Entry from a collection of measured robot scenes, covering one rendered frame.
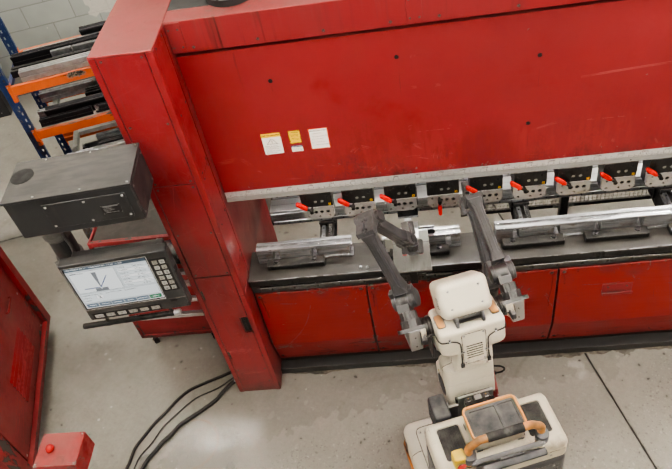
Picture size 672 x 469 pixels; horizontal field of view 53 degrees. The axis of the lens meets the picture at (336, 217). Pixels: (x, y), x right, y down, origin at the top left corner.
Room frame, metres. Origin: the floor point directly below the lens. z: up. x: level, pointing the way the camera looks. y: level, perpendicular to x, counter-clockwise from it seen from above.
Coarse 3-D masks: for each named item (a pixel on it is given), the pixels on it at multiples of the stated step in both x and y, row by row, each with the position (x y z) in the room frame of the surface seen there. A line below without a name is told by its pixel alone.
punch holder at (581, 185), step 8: (568, 168) 2.23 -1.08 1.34; (576, 168) 2.23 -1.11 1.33; (584, 168) 2.22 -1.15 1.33; (560, 176) 2.24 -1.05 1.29; (568, 176) 2.23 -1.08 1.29; (576, 176) 2.22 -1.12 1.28; (584, 176) 2.22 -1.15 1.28; (560, 184) 2.23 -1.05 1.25; (576, 184) 2.22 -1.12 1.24; (584, 184) 2.22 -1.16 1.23; (560, 192) 2.23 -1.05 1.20; (568, 192) 2.23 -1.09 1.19; (576, 192) 2.22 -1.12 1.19; (584, 192) 2.21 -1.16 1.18
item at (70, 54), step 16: (80, 32) 4.34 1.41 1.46; (96, 32) 4.32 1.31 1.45; (32, 48) 4.28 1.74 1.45; (48, 48) 4.18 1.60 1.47; (64, 48) 4.15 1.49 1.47; (80, 48) 4.15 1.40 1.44; (16, 64) 4.16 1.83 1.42; (32, 64) 4.07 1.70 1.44; (48, 64) 3.97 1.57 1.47; (64, 64) 3.97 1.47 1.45; (80, 64) 3.98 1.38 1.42
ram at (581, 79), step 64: (640, 0) 2.20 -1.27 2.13; (192, 64) 2.47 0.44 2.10; (256, 64) 2.43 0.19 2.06; (320, 64) 2.39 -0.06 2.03; (384, 64) 2.35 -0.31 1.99; (448, 64) 2.31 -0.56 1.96; (512, 64) 2.27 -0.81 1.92; (576, 64) 2.24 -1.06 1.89; (640, 64) 2.20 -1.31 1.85; (256, 128) 2.44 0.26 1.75; (384, 128) 2.36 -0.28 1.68; (448, 128) 2.32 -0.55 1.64; (512, 128) 2.27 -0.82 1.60; (576, 128) 2.23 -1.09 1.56; (640, 128) 2.19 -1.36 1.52; (320, 192) 2.41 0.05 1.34
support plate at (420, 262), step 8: (424, 232) 2.34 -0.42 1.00; (424, 240) 2.29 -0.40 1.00; (424, 248) 2.24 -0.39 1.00; (400, 256) 2.22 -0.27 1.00; (408, 256) 2.21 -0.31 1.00; (416, 256) 2.20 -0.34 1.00; (424, 256) 2.19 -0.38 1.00; (400, 264) 2.17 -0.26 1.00; (408, 264) 2.16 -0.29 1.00; (416, 264) 2.15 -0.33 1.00; (424, 264) 2.14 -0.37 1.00; (400, 272) 2.12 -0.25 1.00; (408, 272) 2.12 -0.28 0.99
